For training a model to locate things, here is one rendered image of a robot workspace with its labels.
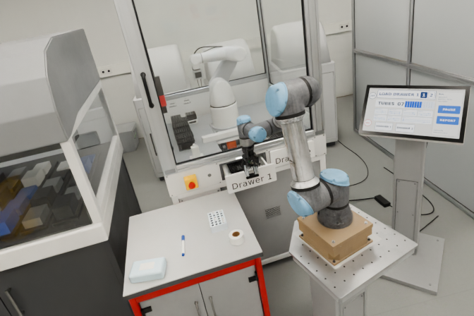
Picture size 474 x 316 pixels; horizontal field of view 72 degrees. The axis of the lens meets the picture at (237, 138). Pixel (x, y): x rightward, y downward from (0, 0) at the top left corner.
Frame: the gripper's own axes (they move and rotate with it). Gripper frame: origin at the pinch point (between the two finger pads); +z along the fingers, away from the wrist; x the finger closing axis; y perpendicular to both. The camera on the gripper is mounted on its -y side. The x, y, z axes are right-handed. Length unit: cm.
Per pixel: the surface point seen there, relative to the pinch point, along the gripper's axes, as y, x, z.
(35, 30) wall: -361, -183, -91
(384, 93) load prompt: -7, 88, -25
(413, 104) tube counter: 8, 96, -21
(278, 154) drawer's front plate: -16.0, 22.4, 0.4
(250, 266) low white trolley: 39.2, -16.1, 23.8
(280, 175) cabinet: -19.2, 22.7, 17.2
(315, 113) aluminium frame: -18, 49, -19
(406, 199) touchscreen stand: 8, 95, 42
